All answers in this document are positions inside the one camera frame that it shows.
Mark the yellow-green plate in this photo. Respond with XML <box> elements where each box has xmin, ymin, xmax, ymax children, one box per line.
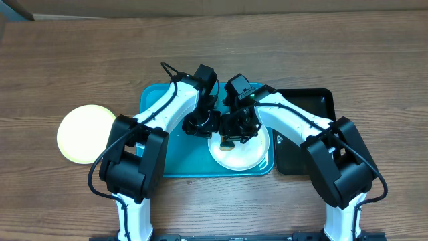
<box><xmin>56</xmin><ymin>104</ymin><xmax>116</xmax><ymax>164</ymax></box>

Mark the green yellow sponge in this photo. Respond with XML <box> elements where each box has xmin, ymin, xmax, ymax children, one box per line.
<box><xmin>219</xmin><ymin>140</ymin><xmax>235</xmax><ymax>151</ymax></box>

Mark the black rectangular tray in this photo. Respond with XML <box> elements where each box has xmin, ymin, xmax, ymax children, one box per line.
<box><xmin>273</xmin><ymin>88</ymin><xmax>336</xmax><ymax>175</ymax></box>

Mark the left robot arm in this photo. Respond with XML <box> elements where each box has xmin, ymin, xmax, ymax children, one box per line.
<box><xmin>88</xmin><ymin>73</ymin><xmax>220</xmax><ymax>240</ymax></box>

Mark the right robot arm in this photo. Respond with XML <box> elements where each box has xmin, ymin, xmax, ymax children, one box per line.
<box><xmin>219</xmin><ymin>83</ymin><xmax>384</xmax><ymax>240</ymax></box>

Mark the white plate with sauce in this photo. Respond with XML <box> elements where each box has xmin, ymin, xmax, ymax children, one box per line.
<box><xmin>208</xmin><ymin>126</ymin><xmax>270</xmax><ymax>171</ymax></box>

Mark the teal plastic tray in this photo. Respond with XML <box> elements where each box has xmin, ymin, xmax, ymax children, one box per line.
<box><xmin>140</xmin><ymin>83</ymin><xmax>274</xmax><ymax>178</ymax></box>

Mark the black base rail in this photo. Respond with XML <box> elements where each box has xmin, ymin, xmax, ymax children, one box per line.
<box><xmin>89</xmin><ymin>231</ymin><xmax>387</xmax><ymax>241</ymax></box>

